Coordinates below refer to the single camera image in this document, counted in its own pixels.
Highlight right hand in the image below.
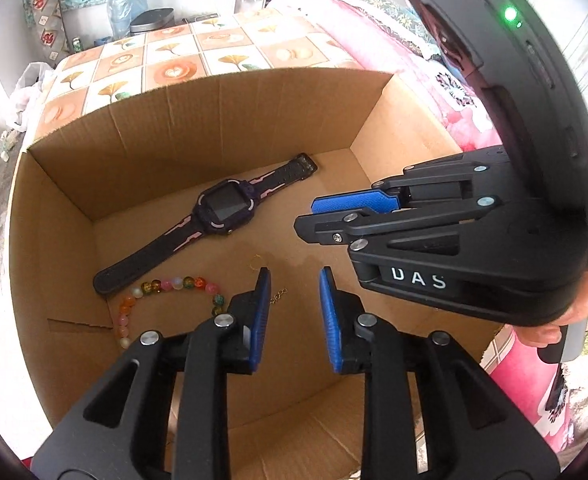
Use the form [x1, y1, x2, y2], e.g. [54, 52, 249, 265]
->
[513, 272, 588, 348]

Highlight multicolour glass bead bracelet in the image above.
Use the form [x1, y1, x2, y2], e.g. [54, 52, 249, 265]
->
[115, 275, 227, 351]

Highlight pink floral blanket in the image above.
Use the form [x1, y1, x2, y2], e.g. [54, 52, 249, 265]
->
[270, 0, 588, 464]

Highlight pink black smart watch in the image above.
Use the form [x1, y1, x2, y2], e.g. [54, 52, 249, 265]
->
[92, 153, 318, 296]

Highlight white plastic bag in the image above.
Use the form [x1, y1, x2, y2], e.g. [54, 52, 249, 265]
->
[9, 62, 55, 132]

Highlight patterned folded cushion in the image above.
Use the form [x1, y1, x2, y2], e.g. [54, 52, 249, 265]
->
[27, 0, 70, 67]

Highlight black round bin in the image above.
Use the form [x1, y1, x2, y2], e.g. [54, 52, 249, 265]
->
[129, 8, 175, 36]

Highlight brown cardboard box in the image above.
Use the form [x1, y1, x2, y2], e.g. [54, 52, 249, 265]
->
[8, 66, 506, 480]

